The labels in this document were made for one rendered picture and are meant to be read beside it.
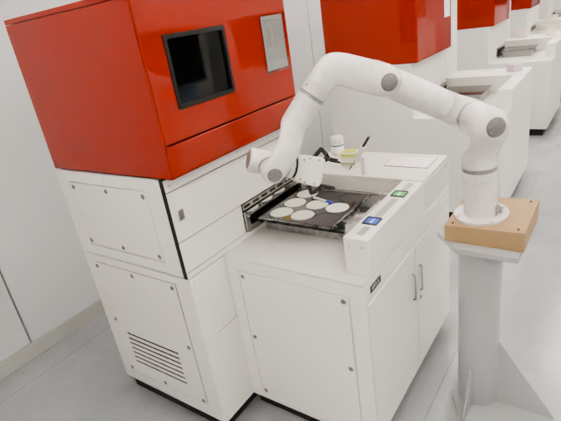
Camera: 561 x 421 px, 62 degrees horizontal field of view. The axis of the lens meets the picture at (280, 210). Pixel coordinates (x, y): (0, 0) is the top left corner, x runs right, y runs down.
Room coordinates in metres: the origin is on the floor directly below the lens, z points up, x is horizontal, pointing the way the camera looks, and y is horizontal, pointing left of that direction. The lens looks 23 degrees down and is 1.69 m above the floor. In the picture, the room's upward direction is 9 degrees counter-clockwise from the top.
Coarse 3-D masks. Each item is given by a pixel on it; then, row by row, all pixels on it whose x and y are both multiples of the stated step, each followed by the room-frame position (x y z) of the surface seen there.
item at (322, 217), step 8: (296, 192) 2.06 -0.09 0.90; (320, 192) 2.02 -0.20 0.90; (328, 192) 2.00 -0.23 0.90; (336, 192) 1.98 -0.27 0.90; (344, 192) 1.97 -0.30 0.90; (352, 192) 1.95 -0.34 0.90; (312, 200) 1.93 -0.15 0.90; (336, 200) 1.88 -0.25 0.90; (344, 200) 1.87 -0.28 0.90; (352, 200) 1.86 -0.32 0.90; (360, 200) 1.84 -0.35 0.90; (296, 208) 1.87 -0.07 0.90; (304, 208) 1.86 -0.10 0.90; (264, 216) 1.84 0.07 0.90; (272, 216) 1.82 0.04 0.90; (288, 216) 1.80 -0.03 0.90; (312, 216) 1.76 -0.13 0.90; (320, 216) 1.75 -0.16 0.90; (328, 216) 1.73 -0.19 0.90; (336, 216) 1.72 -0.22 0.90; (320, 224) 1.67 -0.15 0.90; (328, 224) 1.66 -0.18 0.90
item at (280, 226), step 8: (272, 224) 1.87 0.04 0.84; (280, 224) 1.84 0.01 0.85; (288, 224) 1.83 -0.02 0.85; (296, 232) 1.79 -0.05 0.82; (304, 232) 1.77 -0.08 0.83; (312, 232) 1.74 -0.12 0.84; (320, 232) 1.72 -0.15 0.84; (328, 232) 1.69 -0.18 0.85; (336, 232) 1.68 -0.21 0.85; (344, 232) 1.67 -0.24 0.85
